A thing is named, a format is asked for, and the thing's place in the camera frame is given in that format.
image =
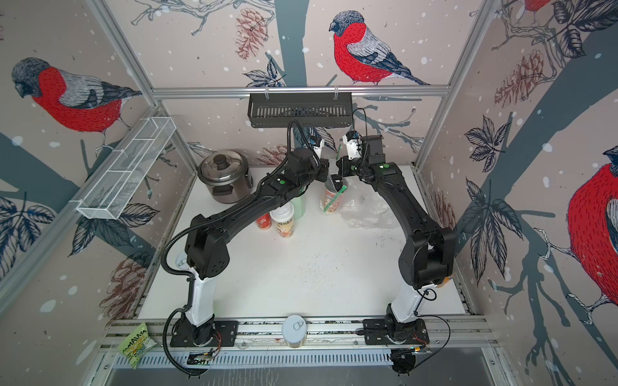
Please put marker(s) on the white can left side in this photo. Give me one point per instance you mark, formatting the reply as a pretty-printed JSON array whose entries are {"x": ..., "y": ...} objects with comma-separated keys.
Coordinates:
[{"x": 181, "y": 262}]

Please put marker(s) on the can on front rail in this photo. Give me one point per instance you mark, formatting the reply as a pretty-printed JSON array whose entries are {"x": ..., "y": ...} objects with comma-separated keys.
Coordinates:
[{"x": 294, "y": 331}]

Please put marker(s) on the green straw holder cup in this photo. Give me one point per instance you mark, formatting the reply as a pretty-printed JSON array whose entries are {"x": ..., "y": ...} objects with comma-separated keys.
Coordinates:
[{"x": 299, "y": 204}]

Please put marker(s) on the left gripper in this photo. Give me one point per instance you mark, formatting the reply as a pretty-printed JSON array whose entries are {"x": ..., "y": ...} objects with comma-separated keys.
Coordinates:
[{"x": 323, "y": 168}]

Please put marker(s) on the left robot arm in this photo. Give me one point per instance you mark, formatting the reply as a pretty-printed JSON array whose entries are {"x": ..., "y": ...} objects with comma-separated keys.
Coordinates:
[{"x": 200, "y": 252}]

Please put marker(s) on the black hanging wire basket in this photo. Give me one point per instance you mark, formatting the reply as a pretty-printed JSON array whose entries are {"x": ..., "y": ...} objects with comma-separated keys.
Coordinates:
[{"x": 327, "y": 110}]

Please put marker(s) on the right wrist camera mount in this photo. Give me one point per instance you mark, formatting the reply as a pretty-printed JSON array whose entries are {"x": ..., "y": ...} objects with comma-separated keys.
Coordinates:
[{"x": 353, "y": 144}]

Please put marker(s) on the yellow cup white lid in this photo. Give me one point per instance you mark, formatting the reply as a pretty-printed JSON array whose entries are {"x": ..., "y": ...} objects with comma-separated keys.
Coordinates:
[{"x": 284, "y": 219}]

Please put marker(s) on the green snack packet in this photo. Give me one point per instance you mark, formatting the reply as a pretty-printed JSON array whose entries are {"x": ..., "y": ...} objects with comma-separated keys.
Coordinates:
[{"x": 137, "y": 344}]

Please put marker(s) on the red cup black lid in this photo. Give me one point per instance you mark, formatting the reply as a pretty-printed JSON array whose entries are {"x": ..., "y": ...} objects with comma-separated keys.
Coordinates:
[
  {"x": 333, "y": 183},
  {"x": 264, "y": 222}
]

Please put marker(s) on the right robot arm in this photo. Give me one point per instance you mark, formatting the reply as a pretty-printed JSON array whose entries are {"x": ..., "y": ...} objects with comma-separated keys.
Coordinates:
[{"x": 427, "y": 258}]

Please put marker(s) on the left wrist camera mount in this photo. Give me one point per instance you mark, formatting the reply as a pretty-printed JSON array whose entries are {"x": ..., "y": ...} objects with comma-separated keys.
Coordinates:
[{"x": 316, "y": 145}]

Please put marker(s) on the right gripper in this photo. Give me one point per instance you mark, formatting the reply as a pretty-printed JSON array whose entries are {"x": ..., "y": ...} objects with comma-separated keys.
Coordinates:
[{"x": 345, "y": 166}]

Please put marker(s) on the white mesh wall shelf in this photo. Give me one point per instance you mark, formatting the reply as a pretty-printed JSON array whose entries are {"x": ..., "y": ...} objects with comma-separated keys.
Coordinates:
[{"x": 113, "y": 191}]

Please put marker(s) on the silver rice cooker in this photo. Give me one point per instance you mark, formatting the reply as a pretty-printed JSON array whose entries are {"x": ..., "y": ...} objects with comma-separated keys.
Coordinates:
[{"x": 227, "y": 176}]

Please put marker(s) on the spare clear plastic bags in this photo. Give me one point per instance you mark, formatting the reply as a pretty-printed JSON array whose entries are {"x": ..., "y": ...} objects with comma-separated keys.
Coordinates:
[{"x": 363, "y": 208}]

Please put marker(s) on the red cup black lid front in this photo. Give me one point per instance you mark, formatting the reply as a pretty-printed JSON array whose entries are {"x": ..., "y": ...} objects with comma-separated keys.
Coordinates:
[{"x": 333, "y": 183}]

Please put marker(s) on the green straw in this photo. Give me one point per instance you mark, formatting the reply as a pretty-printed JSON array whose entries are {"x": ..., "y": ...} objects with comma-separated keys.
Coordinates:
[{"x": 332, "y": 200}]

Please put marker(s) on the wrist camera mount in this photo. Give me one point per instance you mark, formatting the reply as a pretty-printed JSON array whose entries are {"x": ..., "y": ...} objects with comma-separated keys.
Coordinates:
[
  {"x": 353, "y": 144},
  {"x": 316, "y": 145}
]

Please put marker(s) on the clear plastic carrier bag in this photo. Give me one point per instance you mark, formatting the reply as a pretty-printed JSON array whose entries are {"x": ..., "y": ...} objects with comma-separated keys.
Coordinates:
[{"x": 350, "y": 194}]

